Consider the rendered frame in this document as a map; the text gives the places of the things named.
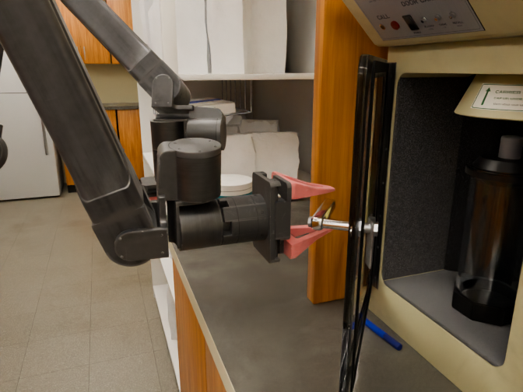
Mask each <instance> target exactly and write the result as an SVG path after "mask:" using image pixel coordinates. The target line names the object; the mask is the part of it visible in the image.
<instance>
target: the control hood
mask: <svg viewBox="0 0 523 392"><path fill-rule="evenodd" d="M342 1H343V2H344V3H345V5H346V7H347V8H348V9H349V11H350V12H351V13H352V14H353V16H354V17H355V19H356V20H357V22H358V23H359V24H360V25H361V27H362V28H363V30H364V31H365V32H366V34H367V36H368V37H369V38H370V39H371V40H372V42H373V43H374V45H377V46H378V47H394V46H403V45H414V44H433V43H443V42H453V41H463V40H483V39H493V38H503V37H523V0H469V3H470V4H471V6H472V7H473V9H474V11H475V13H476V15H477V16H478V18H479V20H480V22H481V23H482V25H483V27H484V28H485V31H477V32H469V33H454V34H446V35H438V36H430V37H415V38H407V39H399V40H384V41H383V40H382V39H381V37H380V36H379V34H378V33H377V31H376V30H375V29H374V28H373V26H372V25H371V24H370V22H369V20H368V19H367V17H366V16H365V15H364V14H363V12H362V11H361V9H360V8H359V6H358V5H357V4H356V3H355V1H354V0H342Z"/></svg>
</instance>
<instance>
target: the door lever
mask: <svg viewBox="0 0 523 392"><path fill-rule="evenodd" d="M334 210H335V200H334V199H330V198H326V199H325V200H324V201H323V202H322V204H321V205H320V207H319V208H318V210H317V211H316V212H315V213H314V215H313V216H310V217H309V218H308V223H307V224H308V227H311V228H312V229H315V230H322V229H337V230H344V231H349V221H346V220H338V219H330V216H331V215H332V213H333V212H334Z"/></svg>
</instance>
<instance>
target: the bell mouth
mask: <svg viewBox="0 0 523 392"><path fill-rule="evenodd" d="M454 112H455V113H456V114H459V115H463V116H467V117H478V118H486V119H495V120H505V121H523V75H501V74H476V76H475V78H474V79H473V80H472V82H471V84H470V86H469V87H468V89H467V90H466V92H465V94H464V96H463V97H462V99H461V101H460V102H459V104H458V105H457V107H456V109H455V111H454Z"/></svg>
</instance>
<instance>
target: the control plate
mask: <svg viewBox="0 0 523 392"><path fill-rule="evenodd" d="M354 1H355V3H356V4H357V5H358V6H359V8H360V9H361V11H362V12H363V14H364V15H365V16H366V17H367V19H368V20H369V22H370V24H371V25H372V26H373V28H374V29H375V30H376V31H377V33H378V34H379V36H380V37H381V39H382V40H383V41H384V40H399V39H407V38H415V37H430V36H438V35H446V34H454V33H469V32H477V31H485V28H484V27H483V25H482V23H481V22H480V20H479V18H478V16H477V15H476V13H475V11H474V9H473V7H472V6H471V4H470V3H469V0H354ZM450 12H455V14H456V17H455V18H452V19H450V18H449V13H450ZM436 14H438V15H440V16H441V20H438V21H435V20H434V18H435V15H436ZM406 15H410V16H411V17H412V18H413V20H414V21H415V23H416V25H417V26H418V27H419V30H410V28H409V26H408V25H407V23H406V22H405V20H404V19H403V18H402V16H406ZM422 16H425V17H426V18H427V22H426V23H425V22H424V23H421V20H422V19H421V18H422ZM391 21H396V22H397V23H398V24H399V25H400V28H399V29H398V30H394V29H393V28H392V27H391ZM380 24H383V25H384V26H385V28H386V29H385V30H383V29H381V28H380Z"/></svg>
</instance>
